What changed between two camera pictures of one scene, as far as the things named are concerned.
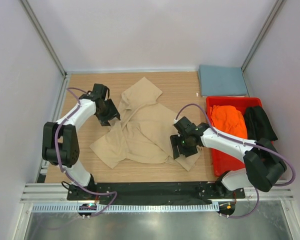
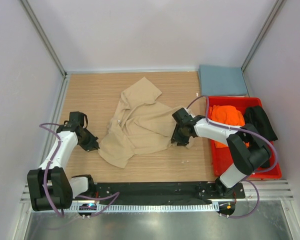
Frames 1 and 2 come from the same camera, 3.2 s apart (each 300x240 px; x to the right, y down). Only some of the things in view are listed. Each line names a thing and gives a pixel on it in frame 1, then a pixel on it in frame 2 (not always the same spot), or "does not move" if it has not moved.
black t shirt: (258, 126) does not move
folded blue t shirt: (221, 81) does not move
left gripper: (113, 112) -> (92, 145)
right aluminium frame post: (261, 33) does not move
